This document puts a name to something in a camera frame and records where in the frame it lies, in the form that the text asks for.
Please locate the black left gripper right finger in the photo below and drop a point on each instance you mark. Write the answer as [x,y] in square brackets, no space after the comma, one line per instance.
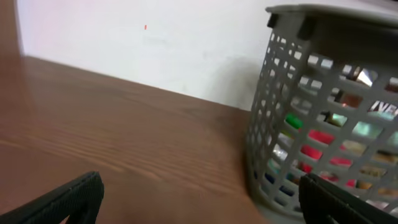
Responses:
[322,202]

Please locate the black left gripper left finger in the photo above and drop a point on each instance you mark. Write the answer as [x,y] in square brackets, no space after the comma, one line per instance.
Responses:
[77,201]

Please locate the tissue pack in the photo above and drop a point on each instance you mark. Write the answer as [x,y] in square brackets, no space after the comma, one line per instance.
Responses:
[273,163]

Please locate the green lidded jar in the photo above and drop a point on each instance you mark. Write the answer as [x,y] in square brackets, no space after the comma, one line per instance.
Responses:
[291,122]

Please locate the brown Nescafe Gold bag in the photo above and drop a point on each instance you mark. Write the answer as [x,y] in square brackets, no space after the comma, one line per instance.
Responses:
[368,77]

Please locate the red spaghetti packet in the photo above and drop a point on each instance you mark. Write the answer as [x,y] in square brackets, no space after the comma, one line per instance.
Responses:
[350,146]

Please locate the mint green pouch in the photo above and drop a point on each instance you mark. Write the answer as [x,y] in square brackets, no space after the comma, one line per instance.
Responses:
[365,129]

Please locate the grey plastic mesh basket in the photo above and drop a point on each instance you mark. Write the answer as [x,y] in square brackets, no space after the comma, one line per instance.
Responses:
[309,48]

